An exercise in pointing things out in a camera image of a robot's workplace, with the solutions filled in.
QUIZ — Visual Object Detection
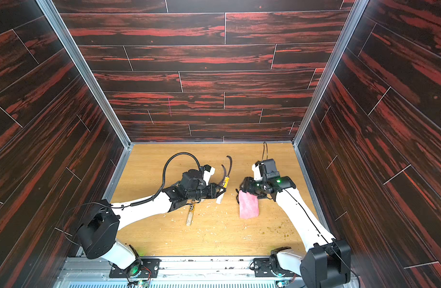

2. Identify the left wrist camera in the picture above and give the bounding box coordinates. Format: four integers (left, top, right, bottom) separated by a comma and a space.
202, 164, 215, 185

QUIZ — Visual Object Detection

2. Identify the aluminium front rail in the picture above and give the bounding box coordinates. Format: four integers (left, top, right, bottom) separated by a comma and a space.
52, 256, 362, 288

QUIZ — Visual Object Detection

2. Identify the small sickle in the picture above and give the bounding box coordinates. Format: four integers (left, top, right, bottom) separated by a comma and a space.
186, 204, 195, 226
222, 156, 233, 188
216, 163, 228, 205

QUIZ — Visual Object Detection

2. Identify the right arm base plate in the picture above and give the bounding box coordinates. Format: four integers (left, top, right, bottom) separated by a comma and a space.
249, 257, 299, 278

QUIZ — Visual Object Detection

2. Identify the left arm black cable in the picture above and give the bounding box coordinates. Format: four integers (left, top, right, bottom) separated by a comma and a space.
108, 152, 203, 210

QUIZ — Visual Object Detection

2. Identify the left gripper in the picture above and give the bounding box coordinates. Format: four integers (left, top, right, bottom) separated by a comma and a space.
185, 183, 227, 201

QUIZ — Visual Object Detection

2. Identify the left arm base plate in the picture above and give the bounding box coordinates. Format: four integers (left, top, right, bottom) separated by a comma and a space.
109, 258, 161, 279

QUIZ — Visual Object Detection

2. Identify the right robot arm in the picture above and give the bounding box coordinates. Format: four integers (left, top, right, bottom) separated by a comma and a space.
237, 159, 353, 288

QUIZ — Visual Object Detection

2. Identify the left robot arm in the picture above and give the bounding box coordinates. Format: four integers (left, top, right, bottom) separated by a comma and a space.
76, 168, 226, 270

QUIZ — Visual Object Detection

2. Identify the pink rag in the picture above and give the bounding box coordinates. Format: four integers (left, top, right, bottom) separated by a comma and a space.
239, 190, 259, 219

